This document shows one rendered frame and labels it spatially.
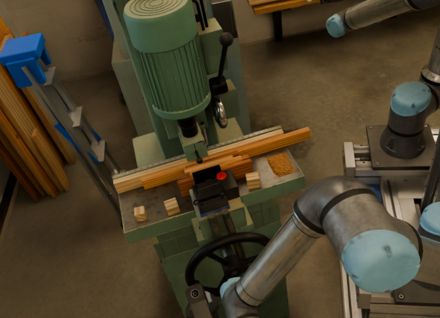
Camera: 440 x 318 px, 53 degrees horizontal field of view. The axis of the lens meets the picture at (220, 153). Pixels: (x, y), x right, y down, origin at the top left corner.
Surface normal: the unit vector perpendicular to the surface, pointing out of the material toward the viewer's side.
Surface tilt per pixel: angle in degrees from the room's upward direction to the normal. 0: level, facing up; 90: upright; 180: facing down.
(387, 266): 84
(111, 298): 0
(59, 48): 90
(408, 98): 8
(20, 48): 0
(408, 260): 84
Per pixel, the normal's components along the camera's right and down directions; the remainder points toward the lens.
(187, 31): 0.75, 0.36
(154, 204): -0.15, -0.72
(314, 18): 0.13, 0.66
